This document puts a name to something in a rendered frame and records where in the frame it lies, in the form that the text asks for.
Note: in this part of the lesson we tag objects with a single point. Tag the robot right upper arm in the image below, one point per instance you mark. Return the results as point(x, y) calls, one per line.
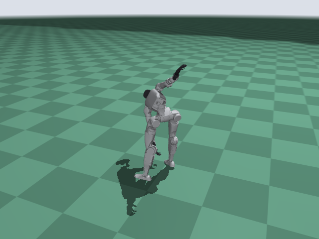
point(161, 86)

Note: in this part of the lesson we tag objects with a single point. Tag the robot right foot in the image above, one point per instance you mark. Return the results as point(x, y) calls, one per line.
point(171, 164)

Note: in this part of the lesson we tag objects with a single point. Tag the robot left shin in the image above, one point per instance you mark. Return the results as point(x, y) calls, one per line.
point(148, 160)

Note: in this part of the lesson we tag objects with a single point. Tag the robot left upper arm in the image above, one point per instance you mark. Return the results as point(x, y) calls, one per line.
point(147, 112)

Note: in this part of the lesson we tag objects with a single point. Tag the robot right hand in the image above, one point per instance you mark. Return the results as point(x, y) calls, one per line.
point(176, 74)

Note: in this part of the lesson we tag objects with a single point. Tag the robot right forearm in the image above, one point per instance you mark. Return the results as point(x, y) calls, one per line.
point(170, 80)

